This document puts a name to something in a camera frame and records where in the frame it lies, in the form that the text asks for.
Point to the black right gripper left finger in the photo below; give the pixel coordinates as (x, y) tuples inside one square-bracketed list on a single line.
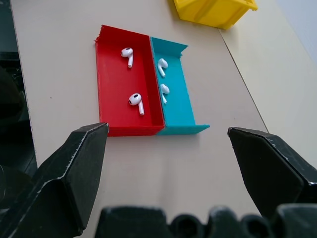
[(62, 183)]

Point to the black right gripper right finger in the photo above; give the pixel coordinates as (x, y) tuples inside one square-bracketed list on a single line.
[(267, 168)]

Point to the white earbud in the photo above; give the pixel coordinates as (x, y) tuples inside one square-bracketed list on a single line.
[(135, 99), (165, 89), (162, 63), (126, 52)]

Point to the yellow plastic bin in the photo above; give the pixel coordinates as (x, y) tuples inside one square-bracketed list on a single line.
[(213, 12)]

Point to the red plastic tray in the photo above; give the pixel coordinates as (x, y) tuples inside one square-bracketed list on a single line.
[(114, 86)]

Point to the teal plastic tray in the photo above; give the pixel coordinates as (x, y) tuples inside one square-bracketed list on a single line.
[(178, 99)]

